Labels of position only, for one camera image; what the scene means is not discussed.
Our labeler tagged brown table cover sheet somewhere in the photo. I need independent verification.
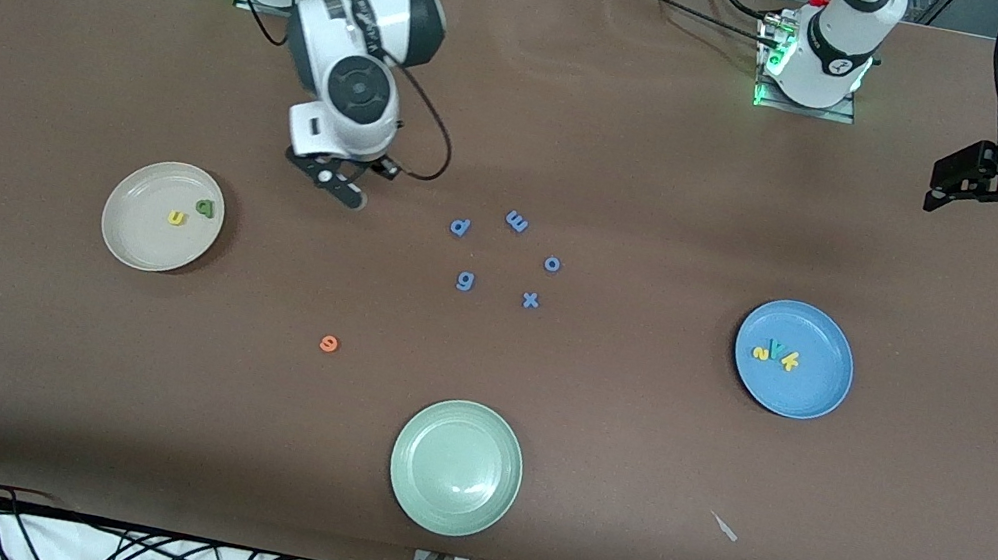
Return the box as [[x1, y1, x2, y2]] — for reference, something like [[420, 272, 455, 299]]
[[0, 0, 998, 560]]

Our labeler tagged blue plate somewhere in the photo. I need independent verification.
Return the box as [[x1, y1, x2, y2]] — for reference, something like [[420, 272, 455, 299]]
[[724, 292, 865, 427]]

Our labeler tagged beige brown plate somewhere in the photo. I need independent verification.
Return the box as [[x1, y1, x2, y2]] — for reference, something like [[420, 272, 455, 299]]
[[94, 151, 233, 283]]

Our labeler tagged pale green plate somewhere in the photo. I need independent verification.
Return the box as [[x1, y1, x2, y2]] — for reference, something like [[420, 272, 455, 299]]
[[379, 390, 534, 548]]

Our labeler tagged small white tape scrap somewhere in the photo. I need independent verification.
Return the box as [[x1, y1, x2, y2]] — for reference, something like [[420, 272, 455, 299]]
[[706, 511, 742, 543]]

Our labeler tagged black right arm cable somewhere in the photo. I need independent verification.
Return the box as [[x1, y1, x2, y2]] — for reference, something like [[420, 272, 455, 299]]
[[178, 0, 480, 186]]

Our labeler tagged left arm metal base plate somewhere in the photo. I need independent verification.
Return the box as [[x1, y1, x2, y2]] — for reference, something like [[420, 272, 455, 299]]
[[749, 10, 872, 126]]

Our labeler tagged black cable lying on table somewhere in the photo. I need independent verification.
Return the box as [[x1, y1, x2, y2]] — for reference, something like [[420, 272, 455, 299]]
[[603, 0, 790, 54]]

